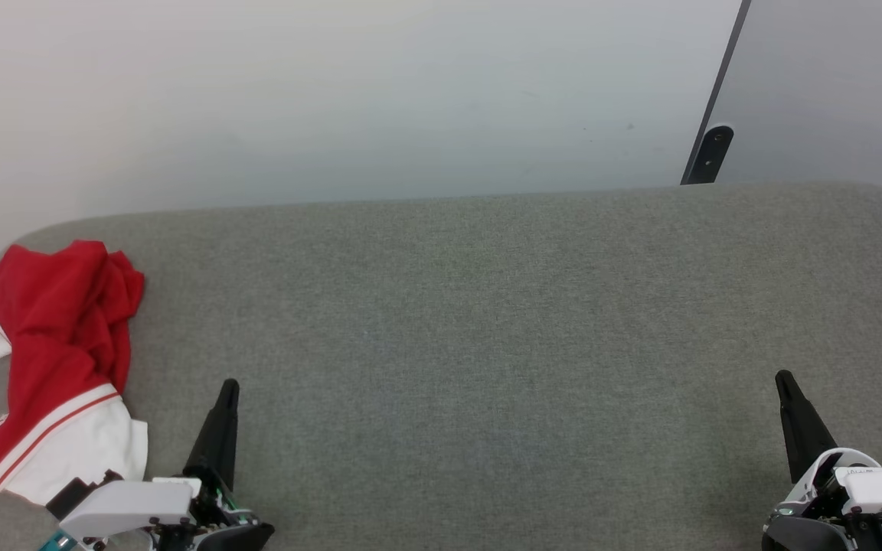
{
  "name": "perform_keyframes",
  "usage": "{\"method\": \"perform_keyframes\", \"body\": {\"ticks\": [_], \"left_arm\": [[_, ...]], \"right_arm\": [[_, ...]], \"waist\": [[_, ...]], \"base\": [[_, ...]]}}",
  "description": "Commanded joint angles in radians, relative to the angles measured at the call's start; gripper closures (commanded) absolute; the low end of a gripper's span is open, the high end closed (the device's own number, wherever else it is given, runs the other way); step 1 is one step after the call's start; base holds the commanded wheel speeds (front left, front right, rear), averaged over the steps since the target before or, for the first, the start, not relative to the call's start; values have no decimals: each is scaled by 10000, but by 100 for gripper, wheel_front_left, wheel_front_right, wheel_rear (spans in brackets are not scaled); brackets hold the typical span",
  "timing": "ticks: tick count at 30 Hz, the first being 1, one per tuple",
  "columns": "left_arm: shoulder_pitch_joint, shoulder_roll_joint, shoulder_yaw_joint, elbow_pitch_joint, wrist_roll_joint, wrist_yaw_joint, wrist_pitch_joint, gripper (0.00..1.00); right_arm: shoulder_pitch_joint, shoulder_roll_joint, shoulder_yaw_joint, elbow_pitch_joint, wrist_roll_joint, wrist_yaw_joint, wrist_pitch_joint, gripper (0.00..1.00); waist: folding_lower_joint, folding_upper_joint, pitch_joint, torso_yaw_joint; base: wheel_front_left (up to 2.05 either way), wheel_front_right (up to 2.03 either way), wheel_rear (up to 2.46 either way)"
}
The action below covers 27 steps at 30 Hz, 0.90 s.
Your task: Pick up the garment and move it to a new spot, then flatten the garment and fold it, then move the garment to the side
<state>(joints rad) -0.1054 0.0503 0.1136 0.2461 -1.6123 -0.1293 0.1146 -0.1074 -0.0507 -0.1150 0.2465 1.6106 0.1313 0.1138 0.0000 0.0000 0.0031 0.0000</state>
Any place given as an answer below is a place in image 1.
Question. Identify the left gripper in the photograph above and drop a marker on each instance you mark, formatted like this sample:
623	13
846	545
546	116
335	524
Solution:
215	528

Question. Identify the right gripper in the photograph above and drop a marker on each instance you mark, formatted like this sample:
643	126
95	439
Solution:
801	528

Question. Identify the red and white garment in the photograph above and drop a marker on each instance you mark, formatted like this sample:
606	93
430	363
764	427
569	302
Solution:
58	344

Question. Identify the black oval wall bracket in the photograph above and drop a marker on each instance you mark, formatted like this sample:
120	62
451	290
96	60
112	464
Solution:
713	153

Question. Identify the black partition frame strip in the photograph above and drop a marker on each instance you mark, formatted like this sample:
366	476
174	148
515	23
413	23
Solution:
720	84

